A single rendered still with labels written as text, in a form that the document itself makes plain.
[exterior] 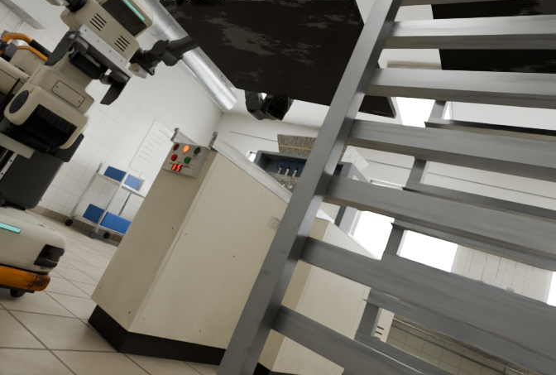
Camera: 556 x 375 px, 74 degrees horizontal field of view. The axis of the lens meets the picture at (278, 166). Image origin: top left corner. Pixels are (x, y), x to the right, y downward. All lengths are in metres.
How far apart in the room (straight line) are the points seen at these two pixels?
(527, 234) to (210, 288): 1.43
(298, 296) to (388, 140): 1.48
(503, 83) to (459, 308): 0.27
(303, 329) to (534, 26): 0.47
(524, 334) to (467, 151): 0.20
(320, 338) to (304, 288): 1.46
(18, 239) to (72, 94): 0.58
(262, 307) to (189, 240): 1.12
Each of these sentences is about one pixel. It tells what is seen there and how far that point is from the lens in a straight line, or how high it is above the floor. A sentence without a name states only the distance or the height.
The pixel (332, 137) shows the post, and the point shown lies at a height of 0.66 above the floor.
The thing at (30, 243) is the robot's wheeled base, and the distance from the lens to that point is 1.71.
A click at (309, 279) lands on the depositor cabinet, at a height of 0.53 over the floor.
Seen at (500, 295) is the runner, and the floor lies 0.60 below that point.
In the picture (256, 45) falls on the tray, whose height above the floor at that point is 0.99.
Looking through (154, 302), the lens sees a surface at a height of 0.20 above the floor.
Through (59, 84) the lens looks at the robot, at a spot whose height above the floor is 0.80.
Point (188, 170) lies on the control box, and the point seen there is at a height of 0.72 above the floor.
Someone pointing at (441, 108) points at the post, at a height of 1.01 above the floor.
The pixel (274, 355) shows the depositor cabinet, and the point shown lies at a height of 0.15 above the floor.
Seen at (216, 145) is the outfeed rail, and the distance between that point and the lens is 1.57.
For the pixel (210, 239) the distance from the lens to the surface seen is 1.63.
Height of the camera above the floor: 0.46
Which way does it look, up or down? 16 degrees up
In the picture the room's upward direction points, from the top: 24 degrees clockwise
